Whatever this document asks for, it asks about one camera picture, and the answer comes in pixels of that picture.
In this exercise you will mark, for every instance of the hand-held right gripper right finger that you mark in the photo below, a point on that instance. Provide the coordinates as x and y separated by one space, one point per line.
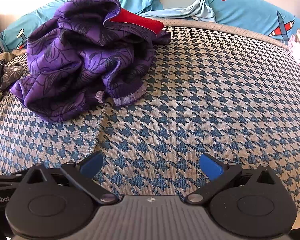
211 165

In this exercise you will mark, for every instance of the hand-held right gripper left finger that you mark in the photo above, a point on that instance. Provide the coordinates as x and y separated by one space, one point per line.
93 164

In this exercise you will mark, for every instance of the blue printed cover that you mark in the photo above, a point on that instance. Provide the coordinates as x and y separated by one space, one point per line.
247 7

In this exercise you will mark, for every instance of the purple floral sweater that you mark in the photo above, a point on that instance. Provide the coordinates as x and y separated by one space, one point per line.
65 55

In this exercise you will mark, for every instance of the grey floral cloth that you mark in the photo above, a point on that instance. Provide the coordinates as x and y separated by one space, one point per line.
12 76

